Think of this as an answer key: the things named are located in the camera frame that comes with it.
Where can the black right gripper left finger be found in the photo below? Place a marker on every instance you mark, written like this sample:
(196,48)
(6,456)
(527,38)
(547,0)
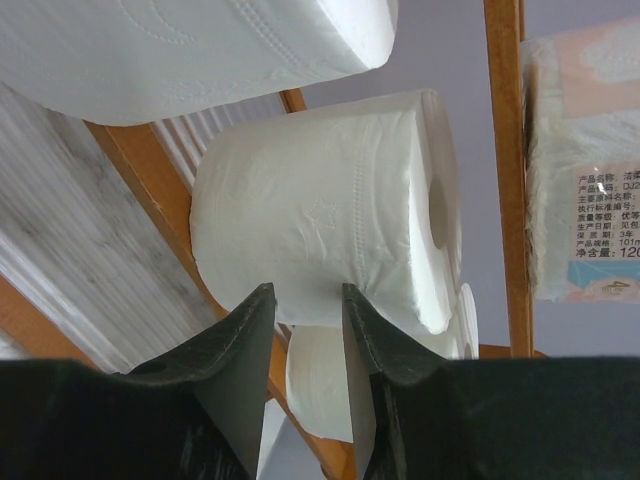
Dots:
(195,412)

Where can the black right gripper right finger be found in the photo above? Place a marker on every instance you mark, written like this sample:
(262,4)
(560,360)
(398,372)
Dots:
(417,415)

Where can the white paper roll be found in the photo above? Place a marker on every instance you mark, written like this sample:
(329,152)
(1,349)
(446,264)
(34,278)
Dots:
(316,375)
(123,63)
(364,193)

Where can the plastic pinkish paper roll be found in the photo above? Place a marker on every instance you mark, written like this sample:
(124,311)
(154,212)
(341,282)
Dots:
(581,101)

